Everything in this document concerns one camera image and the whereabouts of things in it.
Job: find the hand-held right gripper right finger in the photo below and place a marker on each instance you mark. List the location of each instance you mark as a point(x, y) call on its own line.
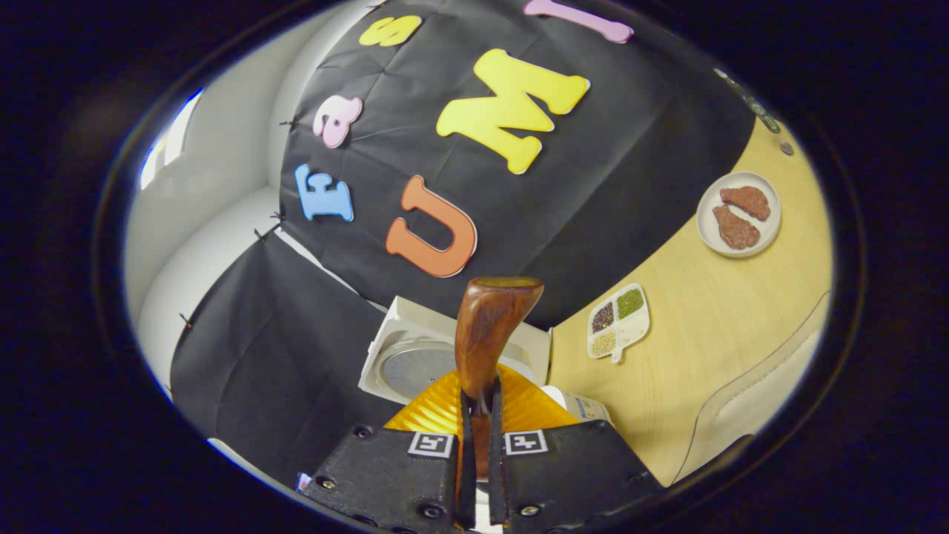
point(571, 482)

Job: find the white divided grain dish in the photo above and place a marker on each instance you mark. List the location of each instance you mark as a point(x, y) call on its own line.
point(619, 322)

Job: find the white rice cooker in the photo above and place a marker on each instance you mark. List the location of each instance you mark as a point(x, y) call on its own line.
point(415, 326)

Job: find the wooden spoon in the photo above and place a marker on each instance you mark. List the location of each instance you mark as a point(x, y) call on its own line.
point(489, 326)

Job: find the white round plate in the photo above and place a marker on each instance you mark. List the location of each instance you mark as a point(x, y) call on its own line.
point(771, 237)

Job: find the ceiling light panel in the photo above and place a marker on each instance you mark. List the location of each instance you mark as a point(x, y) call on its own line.
point(174, 137)

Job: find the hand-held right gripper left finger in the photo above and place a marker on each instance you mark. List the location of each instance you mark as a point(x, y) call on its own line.
point(393, 482)

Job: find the brown meat piece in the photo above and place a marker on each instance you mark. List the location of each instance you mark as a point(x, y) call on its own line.
point(736, 228)
point(747, 202)

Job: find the black backdrop cloth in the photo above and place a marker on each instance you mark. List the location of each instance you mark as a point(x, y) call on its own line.
point(593, 185)

